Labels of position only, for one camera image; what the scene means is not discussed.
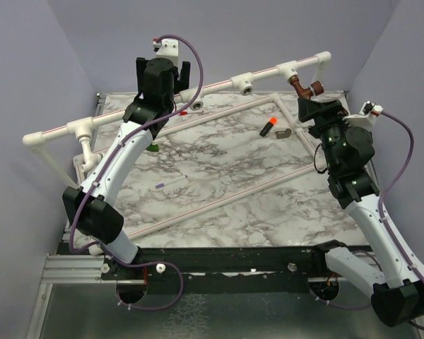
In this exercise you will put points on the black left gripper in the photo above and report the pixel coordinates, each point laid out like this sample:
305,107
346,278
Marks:
183,84

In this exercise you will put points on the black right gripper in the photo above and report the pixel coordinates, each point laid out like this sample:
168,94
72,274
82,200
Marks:
309,109

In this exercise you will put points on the brown plastic faucet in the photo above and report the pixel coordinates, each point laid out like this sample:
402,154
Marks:
314,89

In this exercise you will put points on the white PVC pipe frame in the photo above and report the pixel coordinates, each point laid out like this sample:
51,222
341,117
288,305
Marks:
83,128

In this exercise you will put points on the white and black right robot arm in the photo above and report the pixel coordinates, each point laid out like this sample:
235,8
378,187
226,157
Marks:
396,290

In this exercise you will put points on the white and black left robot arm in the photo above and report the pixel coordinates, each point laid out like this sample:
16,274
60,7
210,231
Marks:
90,207

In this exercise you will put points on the orange and black highlighter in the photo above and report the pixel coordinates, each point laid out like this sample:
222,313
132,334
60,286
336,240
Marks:
268,126

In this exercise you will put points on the red and white marker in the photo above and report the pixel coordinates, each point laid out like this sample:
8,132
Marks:
185,112

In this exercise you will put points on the green plastic faucet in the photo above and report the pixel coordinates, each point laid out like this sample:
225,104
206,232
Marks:
154,148

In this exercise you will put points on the purple and white pen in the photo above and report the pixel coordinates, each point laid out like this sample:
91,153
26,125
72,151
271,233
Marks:
171,181

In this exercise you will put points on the white plastic faucet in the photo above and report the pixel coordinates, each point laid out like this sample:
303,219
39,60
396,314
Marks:
90,159

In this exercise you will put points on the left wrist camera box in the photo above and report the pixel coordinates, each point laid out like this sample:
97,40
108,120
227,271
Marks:
166,48

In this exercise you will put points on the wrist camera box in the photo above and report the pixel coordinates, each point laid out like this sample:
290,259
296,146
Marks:
366,117
166,48

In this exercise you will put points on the grey metal bracket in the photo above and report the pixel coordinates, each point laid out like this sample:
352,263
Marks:
283,134

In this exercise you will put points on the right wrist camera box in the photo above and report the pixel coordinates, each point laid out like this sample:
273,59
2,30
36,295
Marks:
366,117

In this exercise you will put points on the black front mounting rail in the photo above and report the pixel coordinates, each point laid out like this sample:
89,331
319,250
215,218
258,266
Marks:
211,271

